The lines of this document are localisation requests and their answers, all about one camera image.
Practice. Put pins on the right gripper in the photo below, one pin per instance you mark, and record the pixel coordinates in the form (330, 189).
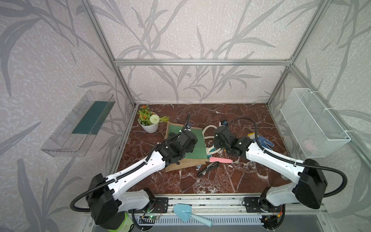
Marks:
(215, 143)

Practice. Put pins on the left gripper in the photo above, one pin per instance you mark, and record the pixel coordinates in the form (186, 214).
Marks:
(192, 146)

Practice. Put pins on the black utility knife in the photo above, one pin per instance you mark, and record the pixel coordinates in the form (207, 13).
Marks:
(208, 168)

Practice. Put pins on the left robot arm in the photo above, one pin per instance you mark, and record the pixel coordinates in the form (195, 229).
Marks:
(107, 198)

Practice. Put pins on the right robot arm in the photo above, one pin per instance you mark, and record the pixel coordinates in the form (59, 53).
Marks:
(307, 180)

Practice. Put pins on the pink utility knife lying crosswise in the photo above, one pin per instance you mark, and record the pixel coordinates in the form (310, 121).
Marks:
(220, 160)

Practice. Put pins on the potted artificial flowers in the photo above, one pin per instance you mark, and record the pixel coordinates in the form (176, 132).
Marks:
(149, 120)

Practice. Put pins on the blue dotted work glove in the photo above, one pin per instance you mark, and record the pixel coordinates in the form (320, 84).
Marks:
(262, 140)

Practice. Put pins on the light blue garden trowel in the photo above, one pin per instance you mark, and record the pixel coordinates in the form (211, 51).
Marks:
(184, 212)

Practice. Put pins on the black green rubber glove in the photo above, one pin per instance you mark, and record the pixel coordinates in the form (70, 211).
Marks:
(121, 222)

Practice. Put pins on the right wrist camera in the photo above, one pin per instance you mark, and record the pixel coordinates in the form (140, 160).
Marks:
(223, 123)

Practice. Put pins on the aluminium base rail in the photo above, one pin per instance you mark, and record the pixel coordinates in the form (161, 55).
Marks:
(201, 204)

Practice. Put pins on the white wire mesh basket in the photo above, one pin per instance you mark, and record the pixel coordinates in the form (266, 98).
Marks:
(314, 127)

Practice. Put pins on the clear plastic wall bin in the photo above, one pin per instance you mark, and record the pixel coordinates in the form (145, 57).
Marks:
(77, 132)

